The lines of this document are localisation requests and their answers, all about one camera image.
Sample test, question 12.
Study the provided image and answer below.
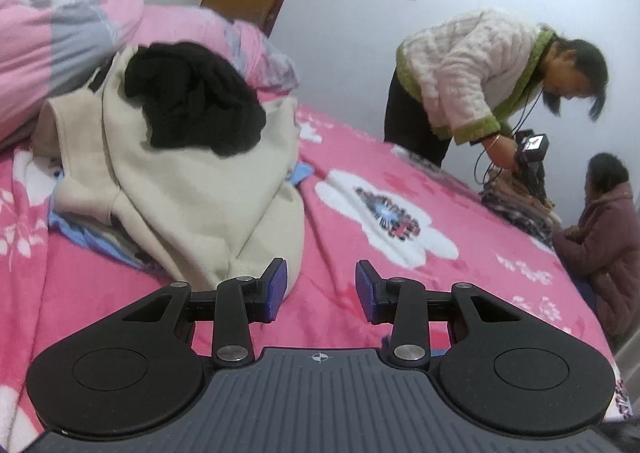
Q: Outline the pink grey quilt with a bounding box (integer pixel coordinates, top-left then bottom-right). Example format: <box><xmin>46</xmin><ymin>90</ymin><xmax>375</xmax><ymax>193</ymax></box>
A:
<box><xmin>0</xmin><ymin>0</ymin><xmax>301</xmax><ymax>147</ymax></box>

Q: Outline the black garment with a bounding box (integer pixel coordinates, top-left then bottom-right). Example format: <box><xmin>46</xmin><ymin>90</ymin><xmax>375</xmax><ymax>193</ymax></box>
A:
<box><xmin>124</xmin><ymin>41</ymin><xmax>268</xmax><ymax>158</ymax></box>

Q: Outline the brown cloth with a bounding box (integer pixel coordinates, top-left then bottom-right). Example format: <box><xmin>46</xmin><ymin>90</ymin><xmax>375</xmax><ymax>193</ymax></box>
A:
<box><xmin>482</xmin><ymin>166</ymin><xmax>556</xmax><ymax>214</ymax></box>

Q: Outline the black white patterned cloth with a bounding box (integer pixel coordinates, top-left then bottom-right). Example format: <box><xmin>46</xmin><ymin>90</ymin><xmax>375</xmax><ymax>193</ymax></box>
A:
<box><xmin>480</xmin><ymin>186</ymin><xmax>564</xmax><ymax>247</ymax></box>

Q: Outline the beige hooded sweatshirt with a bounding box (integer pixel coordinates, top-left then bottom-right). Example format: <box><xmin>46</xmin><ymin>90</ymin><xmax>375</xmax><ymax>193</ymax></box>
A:
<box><xmin>32</xmin><ymin>46</ymin><xmax>307</xmax><ymax>292</ymax></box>

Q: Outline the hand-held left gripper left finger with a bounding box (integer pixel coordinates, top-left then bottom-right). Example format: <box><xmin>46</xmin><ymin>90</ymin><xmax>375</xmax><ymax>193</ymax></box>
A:
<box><xmin>122</xmin><ymin>257</ymin><xmax>290</xmax><ymax>368</ymax></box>

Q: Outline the pink floral blanket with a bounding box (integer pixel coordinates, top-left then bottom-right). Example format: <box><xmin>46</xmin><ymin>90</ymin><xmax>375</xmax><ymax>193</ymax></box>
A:
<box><xmin>0</xmin><ymin>103</ymin><xmax>627</xmax><ymax>453</ymax></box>

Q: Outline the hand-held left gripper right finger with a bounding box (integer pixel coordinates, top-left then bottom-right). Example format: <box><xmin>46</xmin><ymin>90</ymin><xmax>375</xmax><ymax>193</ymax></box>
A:
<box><xmin>354</xmin><ymin>259</ymin><xmax>521</xmax><ymax>369</ymax></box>

